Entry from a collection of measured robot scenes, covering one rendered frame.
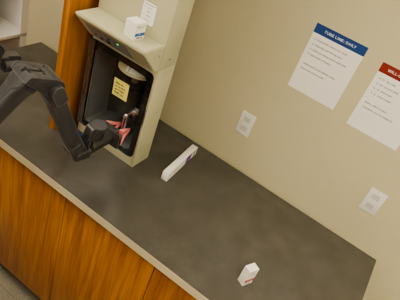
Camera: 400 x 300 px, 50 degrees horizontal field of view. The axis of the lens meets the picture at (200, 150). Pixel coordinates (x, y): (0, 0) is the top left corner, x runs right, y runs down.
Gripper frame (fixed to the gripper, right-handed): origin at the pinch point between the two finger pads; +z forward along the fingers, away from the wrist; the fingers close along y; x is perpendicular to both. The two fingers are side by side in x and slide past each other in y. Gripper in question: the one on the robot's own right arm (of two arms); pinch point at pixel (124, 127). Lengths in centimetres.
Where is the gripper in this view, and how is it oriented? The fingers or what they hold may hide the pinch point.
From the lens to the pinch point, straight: 171.7
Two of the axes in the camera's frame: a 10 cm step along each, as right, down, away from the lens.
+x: -2.8, 7.6, 5.8
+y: -8.0, -5.2, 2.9
